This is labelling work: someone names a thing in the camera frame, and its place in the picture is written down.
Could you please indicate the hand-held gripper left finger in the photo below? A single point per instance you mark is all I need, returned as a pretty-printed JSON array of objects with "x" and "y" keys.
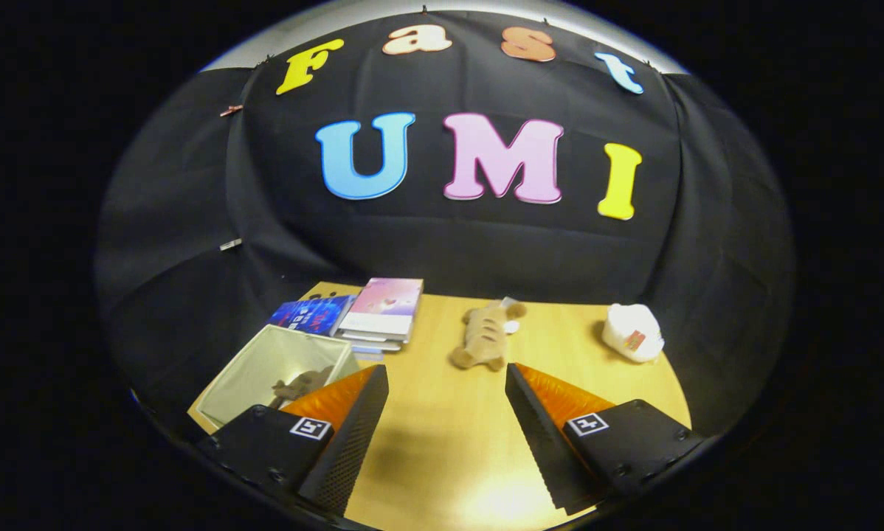
[{"x": 346, "y": 442}]

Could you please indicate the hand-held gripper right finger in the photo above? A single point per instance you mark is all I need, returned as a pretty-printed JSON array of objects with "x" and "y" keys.
[{"x": 541, "y": 442}]

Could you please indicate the pale green fabric storage box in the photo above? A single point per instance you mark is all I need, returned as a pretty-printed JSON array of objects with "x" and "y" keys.
[{"x": 254, "y": 376}]

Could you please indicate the white book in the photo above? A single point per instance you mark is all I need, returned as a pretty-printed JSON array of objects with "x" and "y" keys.
[{"x": 372, "y": 345}]

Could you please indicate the tan bread plush toy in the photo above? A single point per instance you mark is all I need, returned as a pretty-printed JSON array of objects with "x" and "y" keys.
[{"x": 482, "y": 335}]

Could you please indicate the blue book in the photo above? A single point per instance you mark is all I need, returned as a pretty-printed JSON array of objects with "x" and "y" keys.
[{"x": 313, "y": 316}]

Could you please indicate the white plush toy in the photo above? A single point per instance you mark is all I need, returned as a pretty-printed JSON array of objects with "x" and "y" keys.
[{"x": 630, "y": 332}]

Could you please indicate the pink book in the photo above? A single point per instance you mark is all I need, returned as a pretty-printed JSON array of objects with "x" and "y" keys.
[{"x": 387, "y": 299}]

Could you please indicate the black backdrop cloth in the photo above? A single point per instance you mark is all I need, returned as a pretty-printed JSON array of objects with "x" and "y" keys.
[{"x": 449, "y": 243}]

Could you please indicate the white clip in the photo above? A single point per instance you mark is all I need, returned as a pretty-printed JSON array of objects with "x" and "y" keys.
[{"x": 230, "y": 244}]

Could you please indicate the copper clip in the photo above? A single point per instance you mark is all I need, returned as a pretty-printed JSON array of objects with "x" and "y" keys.
[{"x": 231, "y": 110}]

